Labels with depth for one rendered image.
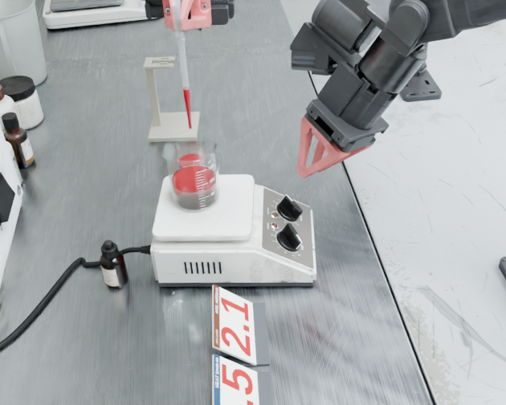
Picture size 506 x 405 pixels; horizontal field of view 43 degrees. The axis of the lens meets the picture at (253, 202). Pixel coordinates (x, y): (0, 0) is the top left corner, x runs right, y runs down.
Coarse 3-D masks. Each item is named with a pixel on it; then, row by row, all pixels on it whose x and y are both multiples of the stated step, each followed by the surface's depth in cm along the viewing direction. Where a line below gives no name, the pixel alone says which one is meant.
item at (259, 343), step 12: (252, 312) 77; (264, 312) 77; (252, 324) 76; (264, 324) 76; (252, 336) 74; (264, 336) 75; (216, 348) 69; (252, 348) 73; (264, 348) 73; (240, 360) 72; (252, 360) 72; (264, 360) 72
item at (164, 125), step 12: (156, 60) 102; (168, 60) 102; (156, 84) 105; (156, 96) 105; (156, 108) 107; (156, 120) 108; (168, 120) 110; (180, 120) 110; (192, 120) 110; (156, 132) 108; (168, 132) 107; (180, 132) 107
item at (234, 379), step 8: (224, 360) 69; (224, 368) 68; (232, 368) 69; (240, 368) 69; (224, 376) 67; (232, 376) 68; (240, 376) 69; (248, 376) 69; (224, 384) 66; (232, 384) 67; (240, 384) 68; (248, 384) 69; (224, 392) 66; (232, 392) 66; (240, 392) 67; (248, 392) 68; (224, 400) 65; (232, 400) 66; (240, 400) 66; (248, 400) 67
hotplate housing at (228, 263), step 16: (256, 192) 85; (256, 208) 82; (256, 224) 80; (224, 240) 78; (240, 240) 78; (256, 240) 78; (160, 256) 77; (176, 256) 77; (192, 256) 77; (208, 256) 77; (224, 256) 77; (240, 256) 77; (256, 256) 77; (272, 256) 78; (160, 272) 79; (176, 272) 79; (192, 272) 79; (208, 272) 79; (224, 272) 79; (240, 272) 79; (256, 272) 79; (272, 272) 79; (288, 272) 79; (304, 272) 78
